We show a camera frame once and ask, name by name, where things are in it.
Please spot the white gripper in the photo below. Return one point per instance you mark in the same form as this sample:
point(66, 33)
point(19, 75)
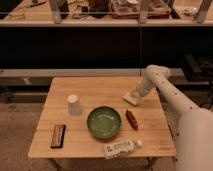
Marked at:
point(143, 88)

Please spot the white sponge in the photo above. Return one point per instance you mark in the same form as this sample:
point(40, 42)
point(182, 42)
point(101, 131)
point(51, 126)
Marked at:
point(132, 98)

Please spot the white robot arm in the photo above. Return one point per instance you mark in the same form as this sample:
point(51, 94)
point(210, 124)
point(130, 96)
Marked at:
point(194, 143)

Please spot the red snack bar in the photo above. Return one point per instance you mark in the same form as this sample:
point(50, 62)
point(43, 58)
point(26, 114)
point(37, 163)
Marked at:
point(132, 120)

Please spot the green bowl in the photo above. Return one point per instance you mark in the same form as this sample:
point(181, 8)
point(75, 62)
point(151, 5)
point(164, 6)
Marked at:
point(104, 122)

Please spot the wooden folding table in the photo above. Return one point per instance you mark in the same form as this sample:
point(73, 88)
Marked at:
point(82, 115)

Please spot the white plastic bottle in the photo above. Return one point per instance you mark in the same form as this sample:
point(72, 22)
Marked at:
point(121, 148)

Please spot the white upside-down cup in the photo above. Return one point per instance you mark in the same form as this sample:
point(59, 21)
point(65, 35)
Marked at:
point(74, 105)

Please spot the red tray on shelf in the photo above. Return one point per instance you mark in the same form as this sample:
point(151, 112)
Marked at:
point(130, 9)

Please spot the long background workbench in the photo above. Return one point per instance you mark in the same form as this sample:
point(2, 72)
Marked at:
point(95, 13)

